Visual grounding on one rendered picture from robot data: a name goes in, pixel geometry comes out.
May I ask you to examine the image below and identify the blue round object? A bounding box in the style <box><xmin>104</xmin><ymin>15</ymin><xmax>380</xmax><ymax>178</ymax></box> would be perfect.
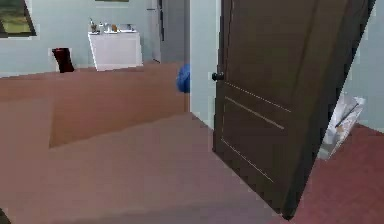
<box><xmin>176</xmin><ymin>63</ymin><xmax>191</xmax><ymax>94</ymax></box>

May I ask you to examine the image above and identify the grey room door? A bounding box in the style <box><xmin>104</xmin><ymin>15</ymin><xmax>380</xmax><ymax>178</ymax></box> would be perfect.
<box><xmin>159</xmin><ymin>0</ymin><xmax>191</xmax><ymax>64</ymax></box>

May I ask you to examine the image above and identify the dark brown room door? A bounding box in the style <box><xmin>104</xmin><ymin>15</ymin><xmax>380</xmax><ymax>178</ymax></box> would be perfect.
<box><xmin>212</xmin><ymin>0</ymin><xmax>377</xmax><ymax>221</ymax></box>

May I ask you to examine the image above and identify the white cabinet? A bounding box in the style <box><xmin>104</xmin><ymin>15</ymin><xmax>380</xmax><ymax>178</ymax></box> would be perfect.
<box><xmin>87</xmin><ymin>30</ymin><xmax>144</xmax><ymax>72</ymax></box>

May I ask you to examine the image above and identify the white flat tray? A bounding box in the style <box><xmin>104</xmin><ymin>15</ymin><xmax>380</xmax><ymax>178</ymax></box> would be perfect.
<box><xmin>119</xmin><ymin>23</ymin><xmax>138</xmax><ymax>34</ymax></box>

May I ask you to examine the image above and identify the dark red black bin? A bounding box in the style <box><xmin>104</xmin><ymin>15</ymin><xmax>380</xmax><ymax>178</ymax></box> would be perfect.
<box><xmin>51</xmin><ymin>47</ymin><xmax>76</xmax><ymax>74</ymax></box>

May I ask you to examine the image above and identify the black framed landscape picture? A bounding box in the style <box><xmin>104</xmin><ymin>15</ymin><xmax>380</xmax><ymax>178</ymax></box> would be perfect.
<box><xmin>0</xmin><ymin>0</ymin><xmax>37</xmax><ymax>39</ymax></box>

